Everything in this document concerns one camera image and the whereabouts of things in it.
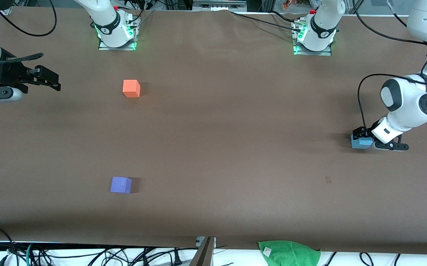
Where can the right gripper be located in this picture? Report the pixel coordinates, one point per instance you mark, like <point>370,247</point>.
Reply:
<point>11,75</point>

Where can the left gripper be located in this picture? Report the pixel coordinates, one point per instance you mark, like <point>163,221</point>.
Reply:
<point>361,132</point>

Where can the blue foam block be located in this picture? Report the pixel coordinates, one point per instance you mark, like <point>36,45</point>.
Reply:
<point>361,143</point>

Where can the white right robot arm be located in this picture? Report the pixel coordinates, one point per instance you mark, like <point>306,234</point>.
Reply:
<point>104,14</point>

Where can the orange foam block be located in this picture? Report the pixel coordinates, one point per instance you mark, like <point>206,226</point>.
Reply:
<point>131,88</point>

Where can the purple foam block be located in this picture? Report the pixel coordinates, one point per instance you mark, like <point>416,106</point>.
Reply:
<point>120,184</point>

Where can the green cloth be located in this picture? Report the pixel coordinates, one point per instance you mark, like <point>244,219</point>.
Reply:
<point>291,255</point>

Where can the brown table cover sheet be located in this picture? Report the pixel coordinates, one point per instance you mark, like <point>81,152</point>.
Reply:
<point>213,147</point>

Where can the grey metal beam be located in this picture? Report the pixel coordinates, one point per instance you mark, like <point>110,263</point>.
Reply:
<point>204,255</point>

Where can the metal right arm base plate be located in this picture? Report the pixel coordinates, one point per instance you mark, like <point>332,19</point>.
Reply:
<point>106,47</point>

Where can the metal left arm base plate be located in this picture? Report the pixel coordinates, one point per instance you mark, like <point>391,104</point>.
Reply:
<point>302,53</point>

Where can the silver metal frame rail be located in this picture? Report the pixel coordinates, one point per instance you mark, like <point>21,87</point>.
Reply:
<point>219,4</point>

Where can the small grey metal bracket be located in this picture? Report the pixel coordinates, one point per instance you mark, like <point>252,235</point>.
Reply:
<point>200,242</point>

